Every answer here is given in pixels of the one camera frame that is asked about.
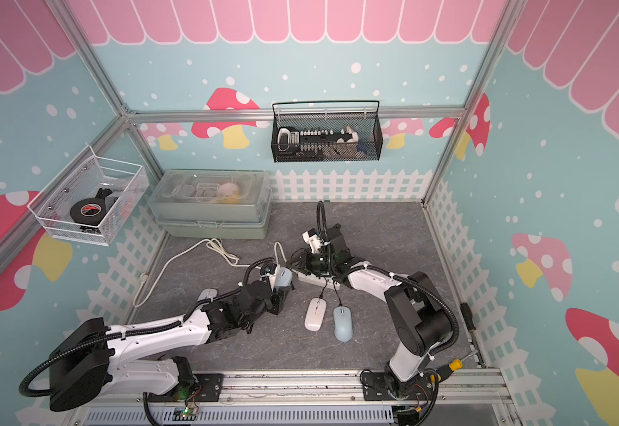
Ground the lilac wireless mouse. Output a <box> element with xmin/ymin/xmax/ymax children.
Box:
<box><xmin>199</xmin><ymin>289</ymin><xmax>218</xmax><ymax>304</ymax></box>

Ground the light blue wireless mouse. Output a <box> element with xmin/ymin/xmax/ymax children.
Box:
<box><xmin>274</xmin><ymin>266</ymin><xmax>293</xmax><ymax>291</ymax></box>

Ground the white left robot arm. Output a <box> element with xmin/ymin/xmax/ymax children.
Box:
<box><xmin>18</xmin><ymin>277</ymin><xmax>292</xmax><ymax>412</ymax></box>

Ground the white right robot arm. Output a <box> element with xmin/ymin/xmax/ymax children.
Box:
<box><xmin>290</xmin><ymin>225</ymin><xmax>460</xmax><ymax>398</ymax></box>

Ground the white power strip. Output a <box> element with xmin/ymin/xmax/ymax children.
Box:
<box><xmin>296</xmin><ymin>272</ymin><xmax>341</xmax><ymax>290</ymax></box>

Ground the green plastic storage box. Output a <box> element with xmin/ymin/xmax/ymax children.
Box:
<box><xmin>148</xmin><ymin>170</ymin><xmax>272</xmax><ymax>240</ymax></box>

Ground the black tape roll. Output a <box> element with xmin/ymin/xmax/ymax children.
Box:
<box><xmin>70</xmin><ymin>198</ymin><xmax>108</xmax><ymax>227</ymax></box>

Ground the white pink wireless mouse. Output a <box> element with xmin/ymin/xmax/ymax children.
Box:
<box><xmin>304</xmin><ymin>297</ymin><xmax>327</xmax><ymax>332</ymax></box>

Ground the pale blue wireless mouse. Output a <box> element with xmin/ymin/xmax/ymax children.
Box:
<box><xmin>334</xmin><ymin>305</ymin><xmax>353</xmax><ymax>343</ymax></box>

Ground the white power cable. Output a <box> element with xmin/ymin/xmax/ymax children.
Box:
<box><xmin>132</xmin><ymin>237</ymin><xmax>295</xmax><ymax>309</ymax></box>

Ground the black wire mesh basket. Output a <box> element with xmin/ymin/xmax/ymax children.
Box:
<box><xmin>270</xmin><ymin>100</ymin><xmax>383</xmax><ymax>163</ymax></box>

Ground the yellow handled screwdriver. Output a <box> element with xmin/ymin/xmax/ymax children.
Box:
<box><xmin>431</xmin><ymin>360</ymin><xmax>464</xmax><ymax>383</ymax></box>

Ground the white wire basket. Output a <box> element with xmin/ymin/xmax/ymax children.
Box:
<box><xmin>27</xmin><ymin>146</ymin><xmax>149</xmax><ymax>247</ymax></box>

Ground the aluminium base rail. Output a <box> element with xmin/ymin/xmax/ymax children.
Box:
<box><xmin>65</xmin><ymin>369</ymin><xmax>522</xmax><ymax>425</ymax></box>

